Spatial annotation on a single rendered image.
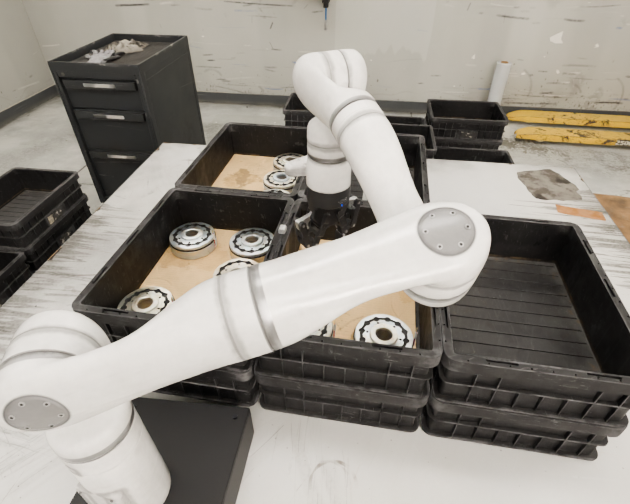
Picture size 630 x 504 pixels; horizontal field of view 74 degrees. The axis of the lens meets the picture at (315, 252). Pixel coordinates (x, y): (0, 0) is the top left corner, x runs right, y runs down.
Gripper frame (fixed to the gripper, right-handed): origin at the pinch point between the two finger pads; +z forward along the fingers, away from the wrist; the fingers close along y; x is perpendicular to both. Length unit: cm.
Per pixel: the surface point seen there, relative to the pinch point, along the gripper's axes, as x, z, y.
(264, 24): 301, 24, 163
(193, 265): 22.7, 10.4, -19.5
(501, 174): 20, 24, 95
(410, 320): -16.6, 10.6, 7.3
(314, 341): -16.5, 0.5, -15.0
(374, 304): -9.5, 10.6, 4.6
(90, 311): 9.8, 0.3, -40.7
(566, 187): 1, 23, 103
